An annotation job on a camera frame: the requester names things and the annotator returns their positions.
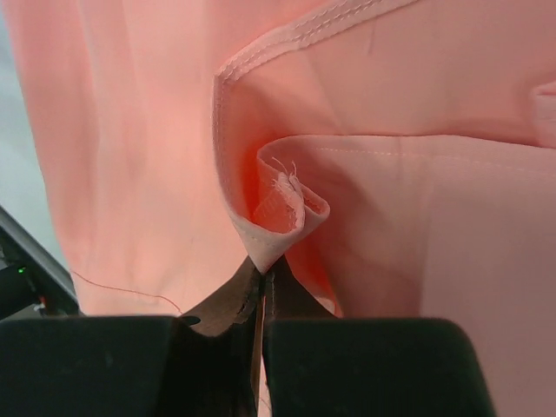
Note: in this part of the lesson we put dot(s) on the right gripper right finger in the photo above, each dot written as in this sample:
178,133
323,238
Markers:
321,365

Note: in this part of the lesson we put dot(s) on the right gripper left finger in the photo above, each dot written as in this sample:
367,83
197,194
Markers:
203,363

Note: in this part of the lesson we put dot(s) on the salmon orange skirt pile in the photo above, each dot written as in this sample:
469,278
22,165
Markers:
399,154

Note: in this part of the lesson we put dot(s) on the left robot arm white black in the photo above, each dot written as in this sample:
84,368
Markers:
31,277

